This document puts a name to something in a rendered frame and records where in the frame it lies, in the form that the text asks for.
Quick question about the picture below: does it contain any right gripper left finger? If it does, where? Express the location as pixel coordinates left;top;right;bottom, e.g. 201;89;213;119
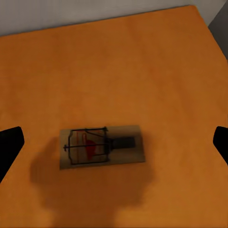
0;126;25;183

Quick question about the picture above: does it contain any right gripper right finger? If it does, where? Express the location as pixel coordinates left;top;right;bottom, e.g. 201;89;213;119
213;126;228;165

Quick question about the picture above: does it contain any mousetrap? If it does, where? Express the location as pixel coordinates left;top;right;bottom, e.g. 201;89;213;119
60;125;146;169

